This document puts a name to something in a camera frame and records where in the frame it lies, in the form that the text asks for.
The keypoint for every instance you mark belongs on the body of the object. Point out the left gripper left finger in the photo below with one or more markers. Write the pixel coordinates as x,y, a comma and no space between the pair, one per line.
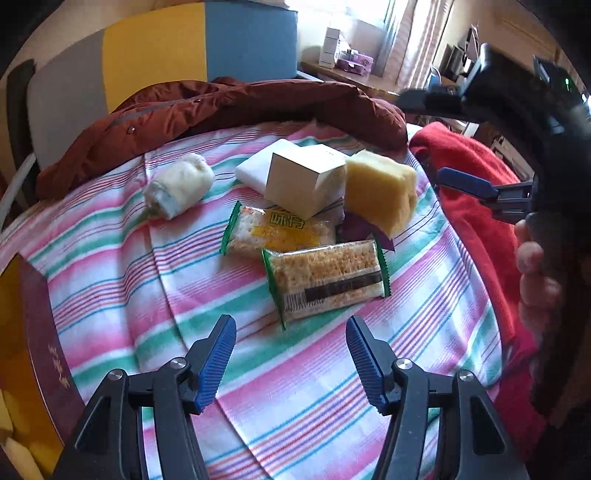
107,442

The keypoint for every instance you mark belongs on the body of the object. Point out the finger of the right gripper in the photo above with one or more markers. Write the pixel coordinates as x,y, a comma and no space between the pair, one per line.
508,203

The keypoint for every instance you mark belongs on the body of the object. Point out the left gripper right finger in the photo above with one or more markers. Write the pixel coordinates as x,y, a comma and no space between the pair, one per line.
472,441

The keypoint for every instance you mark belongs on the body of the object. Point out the yellow sponge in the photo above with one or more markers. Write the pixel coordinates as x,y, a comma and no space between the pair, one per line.
381,191

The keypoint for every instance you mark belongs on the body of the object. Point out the purple snack packet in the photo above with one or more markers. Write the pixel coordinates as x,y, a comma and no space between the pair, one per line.
355,228

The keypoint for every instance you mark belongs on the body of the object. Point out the white cardboard box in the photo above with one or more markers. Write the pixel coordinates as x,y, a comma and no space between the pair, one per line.
305,180

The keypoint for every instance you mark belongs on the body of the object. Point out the cracker pack barcode side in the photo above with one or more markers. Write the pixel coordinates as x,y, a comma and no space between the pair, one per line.
313,281

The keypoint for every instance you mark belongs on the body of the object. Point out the cracker pack yellow label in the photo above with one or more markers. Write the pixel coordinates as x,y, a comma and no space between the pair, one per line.
251,229

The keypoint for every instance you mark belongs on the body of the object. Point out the white cloth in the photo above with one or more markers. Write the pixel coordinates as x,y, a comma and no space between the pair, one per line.
178,187

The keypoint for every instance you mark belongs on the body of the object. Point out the right hand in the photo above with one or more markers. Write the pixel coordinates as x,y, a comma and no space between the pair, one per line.
540,296

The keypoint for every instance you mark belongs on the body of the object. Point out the red cloth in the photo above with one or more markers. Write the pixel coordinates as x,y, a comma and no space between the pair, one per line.
492,245

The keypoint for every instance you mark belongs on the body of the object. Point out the maroon storage box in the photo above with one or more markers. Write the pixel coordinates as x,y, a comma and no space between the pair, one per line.
38,389

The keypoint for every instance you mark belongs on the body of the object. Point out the striped curtain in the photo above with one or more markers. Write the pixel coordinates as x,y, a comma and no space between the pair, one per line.
414,30

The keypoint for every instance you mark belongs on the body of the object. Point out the striped tablecloth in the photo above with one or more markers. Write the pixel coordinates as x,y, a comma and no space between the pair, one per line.
135,275

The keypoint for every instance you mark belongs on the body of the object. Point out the wooden desk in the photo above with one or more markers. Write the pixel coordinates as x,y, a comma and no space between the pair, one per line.
373,86

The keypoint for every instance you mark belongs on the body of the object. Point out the purple box on desk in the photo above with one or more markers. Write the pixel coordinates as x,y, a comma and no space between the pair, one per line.
352,61

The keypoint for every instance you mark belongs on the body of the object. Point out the white boxes on desk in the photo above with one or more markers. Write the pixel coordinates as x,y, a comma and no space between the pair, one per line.
332,48

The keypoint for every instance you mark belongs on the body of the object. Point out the dark red down jacket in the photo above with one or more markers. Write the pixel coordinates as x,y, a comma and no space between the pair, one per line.
168,111

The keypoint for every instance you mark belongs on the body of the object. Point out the grey yellow blue chair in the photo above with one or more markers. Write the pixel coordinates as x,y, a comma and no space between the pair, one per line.
202,41

